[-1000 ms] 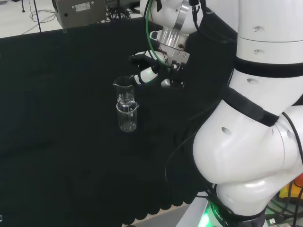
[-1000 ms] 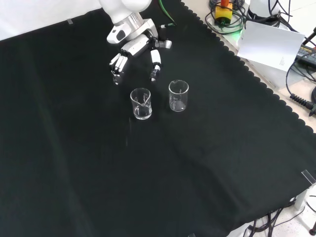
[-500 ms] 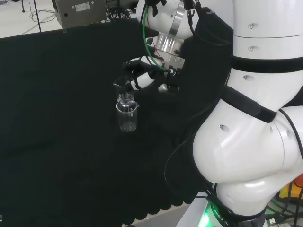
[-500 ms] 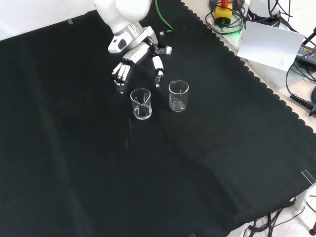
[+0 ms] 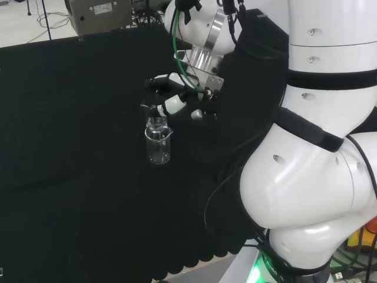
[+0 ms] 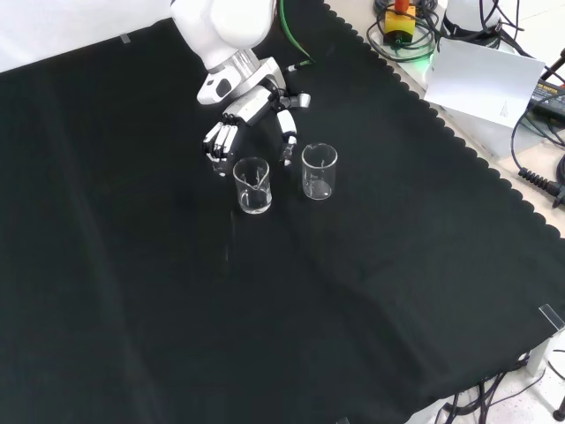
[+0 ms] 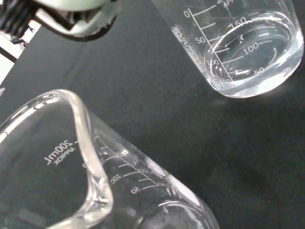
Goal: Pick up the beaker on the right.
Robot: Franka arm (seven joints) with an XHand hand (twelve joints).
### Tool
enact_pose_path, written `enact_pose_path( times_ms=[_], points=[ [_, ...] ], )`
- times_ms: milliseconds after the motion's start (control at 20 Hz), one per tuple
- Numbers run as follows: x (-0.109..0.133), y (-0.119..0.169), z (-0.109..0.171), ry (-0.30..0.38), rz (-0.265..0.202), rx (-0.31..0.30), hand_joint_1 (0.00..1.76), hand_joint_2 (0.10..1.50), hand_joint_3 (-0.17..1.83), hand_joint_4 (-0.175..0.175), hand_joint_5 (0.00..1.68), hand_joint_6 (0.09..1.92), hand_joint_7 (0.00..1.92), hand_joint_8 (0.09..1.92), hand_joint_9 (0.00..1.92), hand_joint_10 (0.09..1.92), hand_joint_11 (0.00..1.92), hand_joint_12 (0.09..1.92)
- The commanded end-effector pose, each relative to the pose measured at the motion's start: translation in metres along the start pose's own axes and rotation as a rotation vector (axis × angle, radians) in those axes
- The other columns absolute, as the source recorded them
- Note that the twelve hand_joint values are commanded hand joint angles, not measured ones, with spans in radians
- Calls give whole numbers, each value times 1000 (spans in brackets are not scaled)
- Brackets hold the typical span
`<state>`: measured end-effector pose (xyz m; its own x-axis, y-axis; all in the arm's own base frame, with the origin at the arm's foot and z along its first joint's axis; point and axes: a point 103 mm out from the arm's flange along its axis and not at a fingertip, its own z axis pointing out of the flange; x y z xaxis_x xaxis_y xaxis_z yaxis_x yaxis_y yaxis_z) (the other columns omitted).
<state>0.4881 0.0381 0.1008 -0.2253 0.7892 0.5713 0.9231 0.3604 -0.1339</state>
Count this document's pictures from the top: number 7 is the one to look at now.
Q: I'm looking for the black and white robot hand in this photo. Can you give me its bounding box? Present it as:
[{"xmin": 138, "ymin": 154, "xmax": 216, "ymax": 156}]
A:
[{"xmin": 0, "ymin": 0, "xmax": 121, "ymax": 42}]

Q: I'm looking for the black bench cloth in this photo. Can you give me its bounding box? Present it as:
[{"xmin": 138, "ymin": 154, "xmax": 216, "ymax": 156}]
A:
[{"xmin": 0, "ymin": 0, "xmax": 305, "ymax": 229}]

